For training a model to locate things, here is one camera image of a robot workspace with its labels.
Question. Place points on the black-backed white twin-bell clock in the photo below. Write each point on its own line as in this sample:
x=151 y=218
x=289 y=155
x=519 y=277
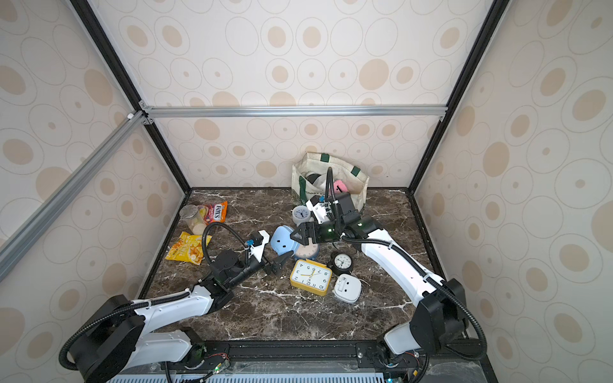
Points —
x=317 y=180

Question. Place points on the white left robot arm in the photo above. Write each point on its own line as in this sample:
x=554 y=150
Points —
x=123 y=334

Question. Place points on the blue round clock beige face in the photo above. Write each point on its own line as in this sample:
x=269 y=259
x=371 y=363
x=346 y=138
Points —
x=310 y=252

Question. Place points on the canvas tote bag green handles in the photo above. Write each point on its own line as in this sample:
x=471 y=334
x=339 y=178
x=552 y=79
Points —
x=354 y=178

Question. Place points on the black vertical frame post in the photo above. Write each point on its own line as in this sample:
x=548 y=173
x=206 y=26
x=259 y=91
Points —
x=95 y=30

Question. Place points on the black right frame post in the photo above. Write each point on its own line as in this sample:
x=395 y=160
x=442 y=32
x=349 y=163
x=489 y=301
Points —
x=484 y=37

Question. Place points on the yellow chips snack bag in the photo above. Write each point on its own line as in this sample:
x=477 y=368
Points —
x=187 y=249

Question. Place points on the aluminium horizontal back rail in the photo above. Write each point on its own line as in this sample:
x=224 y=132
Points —
x=297 y=111

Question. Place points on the small black round clock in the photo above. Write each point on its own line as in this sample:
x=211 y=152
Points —
x=340 y=263

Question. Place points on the light blue square clock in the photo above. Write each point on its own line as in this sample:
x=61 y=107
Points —
x=281 y=241

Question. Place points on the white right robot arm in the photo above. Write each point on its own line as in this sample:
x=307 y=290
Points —
x=441 y=319

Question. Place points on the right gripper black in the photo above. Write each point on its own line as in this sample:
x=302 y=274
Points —
x=311 y=230

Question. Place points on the white square clock face-down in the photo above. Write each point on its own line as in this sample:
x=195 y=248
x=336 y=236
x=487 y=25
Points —
x=347 y=288

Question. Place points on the orange Fox's candy bag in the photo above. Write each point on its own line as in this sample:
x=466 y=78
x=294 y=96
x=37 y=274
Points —
x=214 y=213

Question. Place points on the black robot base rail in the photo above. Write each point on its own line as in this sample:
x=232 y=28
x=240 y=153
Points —
x=308 y=361

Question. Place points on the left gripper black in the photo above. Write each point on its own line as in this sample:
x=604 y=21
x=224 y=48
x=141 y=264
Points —
x=275 y=262

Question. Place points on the yellow rectangular alarm clock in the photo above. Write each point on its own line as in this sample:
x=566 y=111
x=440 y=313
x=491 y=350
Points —
x=311 y=276

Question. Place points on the aluminium left side rail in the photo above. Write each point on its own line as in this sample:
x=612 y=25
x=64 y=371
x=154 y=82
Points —
x=31 y=231

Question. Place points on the pink twin-bell alarm clock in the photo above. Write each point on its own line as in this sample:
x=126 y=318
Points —
x=340 y=187

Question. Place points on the small white round clock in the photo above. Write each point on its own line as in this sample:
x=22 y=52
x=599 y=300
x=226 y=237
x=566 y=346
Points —
x=301 y=214

